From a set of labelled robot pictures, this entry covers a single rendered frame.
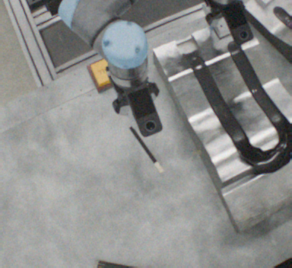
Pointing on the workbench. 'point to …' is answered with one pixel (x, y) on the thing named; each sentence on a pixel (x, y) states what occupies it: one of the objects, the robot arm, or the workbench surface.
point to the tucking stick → (147, 149)
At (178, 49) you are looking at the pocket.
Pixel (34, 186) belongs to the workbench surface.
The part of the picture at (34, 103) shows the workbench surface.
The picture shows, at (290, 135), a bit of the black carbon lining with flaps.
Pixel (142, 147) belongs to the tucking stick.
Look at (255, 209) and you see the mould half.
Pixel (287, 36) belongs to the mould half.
